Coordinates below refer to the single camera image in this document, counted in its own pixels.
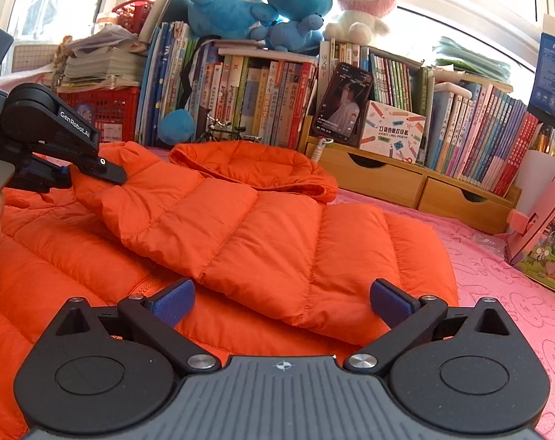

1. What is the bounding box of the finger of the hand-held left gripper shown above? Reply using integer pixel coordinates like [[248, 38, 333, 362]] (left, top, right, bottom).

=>
[[5, 156, 72, 192], [44, 144, 128, 186]]

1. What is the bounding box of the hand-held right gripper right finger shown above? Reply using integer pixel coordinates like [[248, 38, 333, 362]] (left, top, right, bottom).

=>
[[343, 279, 513, 373]]

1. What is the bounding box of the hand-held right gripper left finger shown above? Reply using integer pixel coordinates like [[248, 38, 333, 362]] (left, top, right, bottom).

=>
[[48, 277, 222, 372]]

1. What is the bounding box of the orange puffer jacket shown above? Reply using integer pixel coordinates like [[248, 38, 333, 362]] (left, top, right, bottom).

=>
[[0, 141, 459, 440]]

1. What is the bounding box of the brown hanging ornament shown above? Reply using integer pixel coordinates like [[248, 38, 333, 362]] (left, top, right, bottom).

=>
[[52, 39, 73, 95]]

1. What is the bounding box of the red plastic crate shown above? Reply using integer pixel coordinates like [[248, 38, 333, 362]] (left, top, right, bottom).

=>
[[58, 86, 141, 144]]

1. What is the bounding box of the stack of magazines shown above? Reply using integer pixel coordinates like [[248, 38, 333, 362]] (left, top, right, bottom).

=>
[[58, 25, 147, 93]]

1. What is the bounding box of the blue plush ball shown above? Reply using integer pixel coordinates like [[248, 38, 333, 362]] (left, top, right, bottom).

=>
[[158, 109, 196, 148]]

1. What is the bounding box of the clear plastic bag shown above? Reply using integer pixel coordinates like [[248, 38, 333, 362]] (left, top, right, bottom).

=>
[[470, 230, 507, 260]]

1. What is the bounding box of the wooden drawer organizer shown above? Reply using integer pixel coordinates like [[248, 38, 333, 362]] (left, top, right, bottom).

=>
[[305, 135, 522, 234]]

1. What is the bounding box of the miniature black bicycle model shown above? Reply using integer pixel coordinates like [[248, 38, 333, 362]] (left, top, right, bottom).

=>
[[196, 114, 262, 144]]

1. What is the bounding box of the red mesh basket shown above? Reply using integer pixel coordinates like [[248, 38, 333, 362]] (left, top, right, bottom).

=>
[[110, 0, 155, 35]]

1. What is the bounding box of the row of tall colourful books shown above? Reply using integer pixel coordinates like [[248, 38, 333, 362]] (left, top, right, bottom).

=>
[[137, 21, 319, 150]]

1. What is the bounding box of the grey flat board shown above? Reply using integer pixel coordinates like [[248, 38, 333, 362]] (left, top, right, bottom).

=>
[[137, 0, 181, 44]]

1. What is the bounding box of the pink triangular house model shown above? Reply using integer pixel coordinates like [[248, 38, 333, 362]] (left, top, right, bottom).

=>
[[507, 158, 555, 298]]

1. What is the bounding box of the white pencil print box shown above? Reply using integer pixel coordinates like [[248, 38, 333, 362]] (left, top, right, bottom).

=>
[[359, 100, 427, 166]]

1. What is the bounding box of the row of pink-spined books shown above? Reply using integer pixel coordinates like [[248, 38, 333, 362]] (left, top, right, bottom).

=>
[[426, 80, 541, 198]]

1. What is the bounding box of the white pen box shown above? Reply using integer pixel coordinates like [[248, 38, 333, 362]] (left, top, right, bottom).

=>
[[516, 124, 555, 221]]

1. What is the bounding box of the blue whale plush toy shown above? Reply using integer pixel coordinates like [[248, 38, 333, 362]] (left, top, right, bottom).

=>
[[186, 0, 280, 41]]

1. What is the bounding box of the black smartphone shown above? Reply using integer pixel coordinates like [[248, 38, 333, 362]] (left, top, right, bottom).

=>
[[310, 62, 374, 148]]

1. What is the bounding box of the white plastic file holder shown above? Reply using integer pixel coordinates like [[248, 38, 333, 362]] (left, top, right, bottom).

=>
[[432, 81, 473, 102]]

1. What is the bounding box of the row of thin green books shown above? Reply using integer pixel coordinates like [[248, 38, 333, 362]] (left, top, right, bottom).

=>
[[319, 39, 436, 166]]

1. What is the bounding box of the stack of green folders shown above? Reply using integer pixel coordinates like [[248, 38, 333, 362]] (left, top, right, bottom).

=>
[[431, 36, 514, 93]]

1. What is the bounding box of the blue printed board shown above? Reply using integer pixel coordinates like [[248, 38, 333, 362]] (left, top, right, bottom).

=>
[[529, 14, 555, 127]]

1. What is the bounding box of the pink white rabbit plush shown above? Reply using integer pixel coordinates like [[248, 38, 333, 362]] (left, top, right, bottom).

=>
[[323, 0, 398, 47]]

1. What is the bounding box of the white coiled cable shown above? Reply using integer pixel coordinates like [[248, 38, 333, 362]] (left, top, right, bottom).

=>
[[310, 136, 330, 162]]

